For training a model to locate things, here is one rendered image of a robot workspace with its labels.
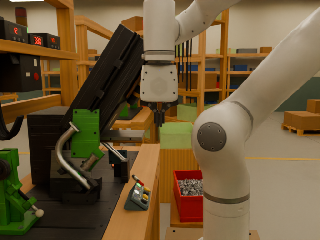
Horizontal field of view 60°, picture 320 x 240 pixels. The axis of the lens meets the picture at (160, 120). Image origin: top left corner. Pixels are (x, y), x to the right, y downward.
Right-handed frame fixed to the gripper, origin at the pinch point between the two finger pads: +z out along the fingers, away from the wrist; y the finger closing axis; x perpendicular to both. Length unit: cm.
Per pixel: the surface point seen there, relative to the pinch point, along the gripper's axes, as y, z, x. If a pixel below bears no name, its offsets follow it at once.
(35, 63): -55, -17, 41
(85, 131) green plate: -34, 12, 38
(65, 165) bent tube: -40, 25, 31
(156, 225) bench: -8, 100, 115
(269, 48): 322, -87, 880
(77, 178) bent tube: -35, 30, 30
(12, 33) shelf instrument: -56, -27, 28
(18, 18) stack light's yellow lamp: -70, -38, 58
